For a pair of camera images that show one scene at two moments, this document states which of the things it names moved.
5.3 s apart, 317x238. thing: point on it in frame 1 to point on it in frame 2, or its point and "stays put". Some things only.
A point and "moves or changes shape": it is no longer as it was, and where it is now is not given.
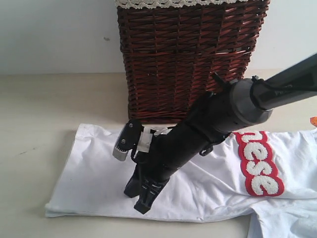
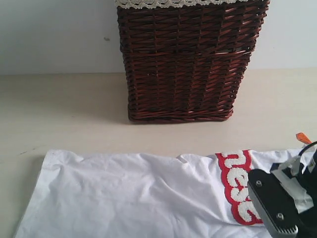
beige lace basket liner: (150, 4) stays put
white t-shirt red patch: (268, 179) moves or changes shape
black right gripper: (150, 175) to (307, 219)
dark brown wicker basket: (170, 53) stays put
